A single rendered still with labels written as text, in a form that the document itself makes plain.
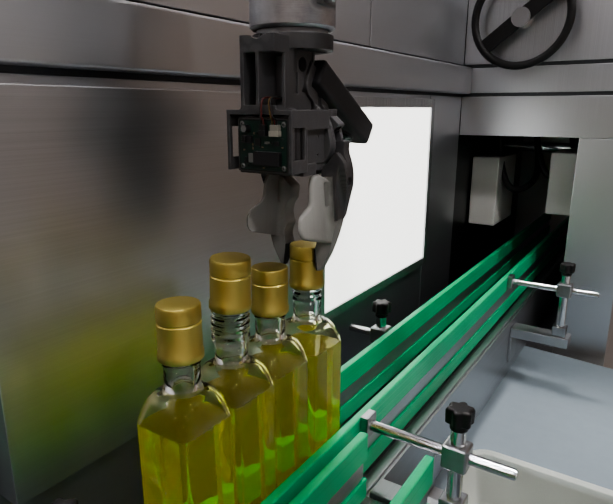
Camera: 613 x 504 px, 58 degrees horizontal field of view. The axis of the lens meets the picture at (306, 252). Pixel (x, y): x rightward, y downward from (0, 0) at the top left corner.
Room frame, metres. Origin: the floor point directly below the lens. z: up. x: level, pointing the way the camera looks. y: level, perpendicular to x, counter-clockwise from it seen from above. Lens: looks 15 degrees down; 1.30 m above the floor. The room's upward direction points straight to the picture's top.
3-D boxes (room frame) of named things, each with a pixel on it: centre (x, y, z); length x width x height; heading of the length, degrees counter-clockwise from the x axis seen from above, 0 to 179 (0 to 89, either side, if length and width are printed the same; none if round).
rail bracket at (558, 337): (1.04, -0.49, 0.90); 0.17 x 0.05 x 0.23; 56
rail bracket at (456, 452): (0.51, -0.14, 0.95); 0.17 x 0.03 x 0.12; 56
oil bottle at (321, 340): (0.53, 0.00, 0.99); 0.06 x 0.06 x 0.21; 55
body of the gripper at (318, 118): (0.51, 0.02, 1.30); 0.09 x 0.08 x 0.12; 145
